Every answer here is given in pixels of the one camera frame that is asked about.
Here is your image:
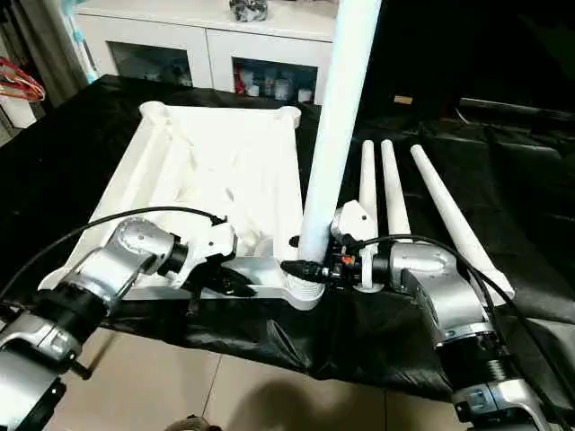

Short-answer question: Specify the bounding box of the black mat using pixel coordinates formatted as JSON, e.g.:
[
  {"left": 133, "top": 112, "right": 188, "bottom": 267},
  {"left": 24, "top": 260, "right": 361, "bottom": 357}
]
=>
[{"left": 0, "top": 75, "right": 575, "bottom": 402}]

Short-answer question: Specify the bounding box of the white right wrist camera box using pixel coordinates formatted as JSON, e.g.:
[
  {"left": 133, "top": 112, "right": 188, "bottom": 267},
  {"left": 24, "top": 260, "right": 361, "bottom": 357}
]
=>
[{"left": 331, "top": 199, "right": 380, "bottom": 295}]

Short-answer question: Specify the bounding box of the red clothes hanger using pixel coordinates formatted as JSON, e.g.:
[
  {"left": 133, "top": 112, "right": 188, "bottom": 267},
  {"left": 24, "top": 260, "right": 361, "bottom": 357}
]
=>
[{"left": 0, "top": 57, "right": 47, "bottom": 104}]

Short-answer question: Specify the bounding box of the large black furniture piece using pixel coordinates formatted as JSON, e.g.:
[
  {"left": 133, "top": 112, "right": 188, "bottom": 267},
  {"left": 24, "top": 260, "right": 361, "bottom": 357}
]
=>
[{"left": 337, "top": 0, "right": 575, "bottom": 122}]

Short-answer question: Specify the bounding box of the dark glass bowl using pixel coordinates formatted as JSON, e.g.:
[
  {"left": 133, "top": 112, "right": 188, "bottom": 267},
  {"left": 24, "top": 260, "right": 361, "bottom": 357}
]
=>
[{"left": 228, "top": 0, "right": 270, "bottom": 24}]

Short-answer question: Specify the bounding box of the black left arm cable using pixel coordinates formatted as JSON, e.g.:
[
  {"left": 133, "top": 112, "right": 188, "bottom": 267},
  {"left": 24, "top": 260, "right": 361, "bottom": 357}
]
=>
[{"left": 0, "top": 206, "right": 227, "bottom": 311}]

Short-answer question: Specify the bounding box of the pale blue translucent object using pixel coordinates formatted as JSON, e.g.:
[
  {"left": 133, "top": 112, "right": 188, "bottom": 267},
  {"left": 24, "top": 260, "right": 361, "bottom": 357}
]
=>
[{"left": 61, "top": 0, "right": 98, "bottom": 84}]

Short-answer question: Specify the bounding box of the white cabinet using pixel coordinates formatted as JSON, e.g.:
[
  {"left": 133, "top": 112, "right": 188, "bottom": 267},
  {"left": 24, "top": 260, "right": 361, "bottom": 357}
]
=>
[{"left": 72, "top": 0, "right": 344, "bottom": 105}]

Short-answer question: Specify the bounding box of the black robot left foot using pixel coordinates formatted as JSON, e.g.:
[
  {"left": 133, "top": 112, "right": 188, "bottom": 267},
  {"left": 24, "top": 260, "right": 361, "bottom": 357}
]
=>
[{"left": 166, "top": 415, "right": 222, "bottom": 431}]

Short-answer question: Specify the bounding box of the white plastic table leg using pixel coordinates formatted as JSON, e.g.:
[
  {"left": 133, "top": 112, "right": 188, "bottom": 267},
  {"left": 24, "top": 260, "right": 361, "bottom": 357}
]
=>
[
  {"left": 295, "top": 0, "right": 384, "bottom": 299},
  {"left": 410, "top": 144, "right": 519, "bottom": 303},
  {"left": 358, "top": 139, "right": 384, "bottom": 294},
  {"left": 380, "top": 138, "right": 415, "bottom": 245}
]

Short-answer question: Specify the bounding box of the white plastic table top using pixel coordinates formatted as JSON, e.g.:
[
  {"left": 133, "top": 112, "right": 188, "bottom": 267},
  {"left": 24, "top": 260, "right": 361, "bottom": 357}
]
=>
[{"left": 40, "top": 101, "right": 353, "bottom": 312}]

